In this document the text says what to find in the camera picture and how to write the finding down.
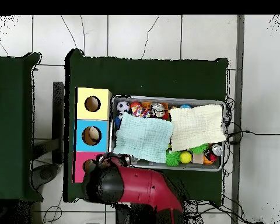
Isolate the wooden box with three holes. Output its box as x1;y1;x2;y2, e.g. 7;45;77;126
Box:
73;87;113;184

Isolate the cream waffle cloth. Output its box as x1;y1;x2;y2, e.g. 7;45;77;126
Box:
169;104;227;152

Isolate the green spiky ball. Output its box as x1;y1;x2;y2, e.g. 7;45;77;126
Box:
165;150;181;167

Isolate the beige wooden block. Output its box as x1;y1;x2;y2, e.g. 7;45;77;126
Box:
192;152;204;165

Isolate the green covered side table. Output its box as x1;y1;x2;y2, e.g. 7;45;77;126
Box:
0;52;44;202

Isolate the black cable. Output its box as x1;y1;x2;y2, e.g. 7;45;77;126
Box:
226;129;280;137

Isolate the clear mesh bin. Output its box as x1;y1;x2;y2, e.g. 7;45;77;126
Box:
108;94;226;172

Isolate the small soccer ball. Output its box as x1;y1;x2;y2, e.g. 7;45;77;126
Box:
116;100;131;113

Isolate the yellow ball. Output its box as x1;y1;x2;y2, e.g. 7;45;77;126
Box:
178;150;193;165

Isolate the crushed silver can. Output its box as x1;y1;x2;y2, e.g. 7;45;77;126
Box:
151;102;166;117

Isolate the dark green table cloth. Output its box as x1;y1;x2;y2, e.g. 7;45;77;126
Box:
63;48;230;207

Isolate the mint waffle cloth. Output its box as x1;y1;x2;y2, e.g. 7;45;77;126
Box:
113;111;175;164

